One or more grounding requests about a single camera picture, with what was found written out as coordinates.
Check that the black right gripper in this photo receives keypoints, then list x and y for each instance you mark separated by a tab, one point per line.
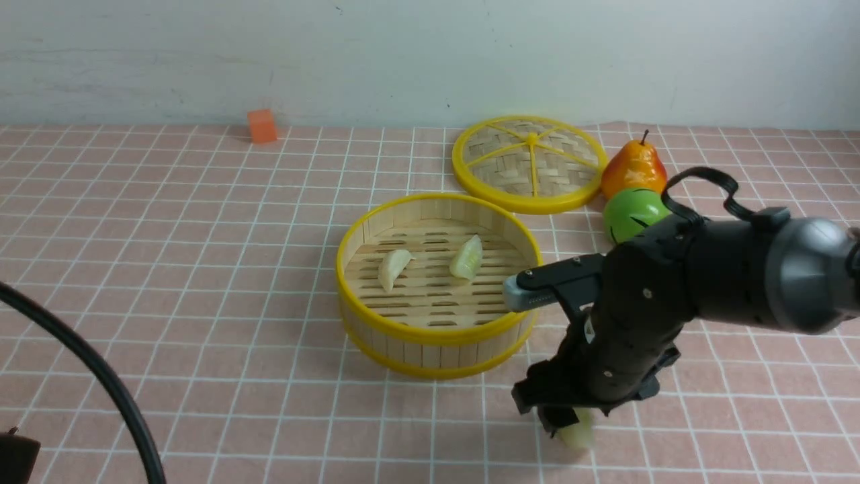
611	348

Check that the pale green dumpling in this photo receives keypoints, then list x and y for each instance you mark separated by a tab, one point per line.
468	259
579	435

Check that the cream dumpling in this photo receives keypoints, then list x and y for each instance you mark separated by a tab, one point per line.
393	263

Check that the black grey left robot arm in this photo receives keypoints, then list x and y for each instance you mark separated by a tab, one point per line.
18	457

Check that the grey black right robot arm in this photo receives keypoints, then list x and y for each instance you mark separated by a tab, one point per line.
763	269

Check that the yellow rimmed bamboo steamer tray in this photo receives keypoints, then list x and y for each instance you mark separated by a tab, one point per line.
433	325

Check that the yellow rimmed bamboo steamer lid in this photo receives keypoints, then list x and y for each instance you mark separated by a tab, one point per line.
529	164

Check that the green toy apple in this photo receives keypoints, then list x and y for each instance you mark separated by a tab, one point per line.
630	211

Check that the orange yellow toy pear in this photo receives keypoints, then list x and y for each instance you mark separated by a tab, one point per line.
635	166

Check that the pink checkered tablecloth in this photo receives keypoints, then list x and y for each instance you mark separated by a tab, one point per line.
202	267

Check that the orange foam cube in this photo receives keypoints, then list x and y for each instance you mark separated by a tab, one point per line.
262	126

